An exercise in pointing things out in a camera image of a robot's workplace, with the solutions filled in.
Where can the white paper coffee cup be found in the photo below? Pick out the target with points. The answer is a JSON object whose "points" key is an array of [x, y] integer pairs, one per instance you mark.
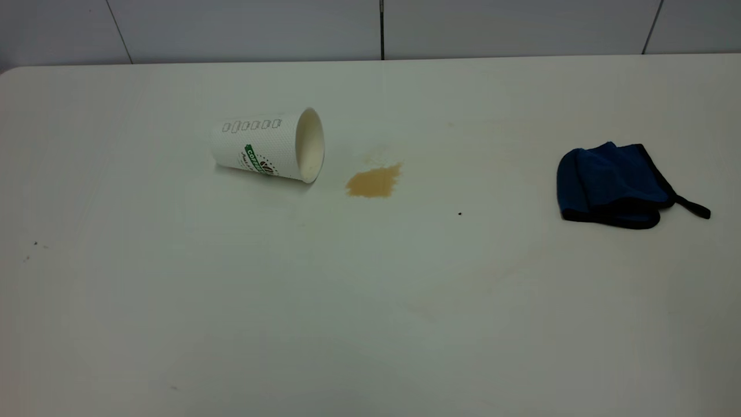
{"points": [[257, 145]]}

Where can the brown coffee spill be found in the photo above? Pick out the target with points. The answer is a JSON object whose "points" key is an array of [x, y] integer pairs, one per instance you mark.
{"points": [[373, 182]]}

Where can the blue cloth with black trim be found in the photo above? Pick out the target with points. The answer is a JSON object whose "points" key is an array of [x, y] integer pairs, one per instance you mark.
{"points": [[613, 182]]}

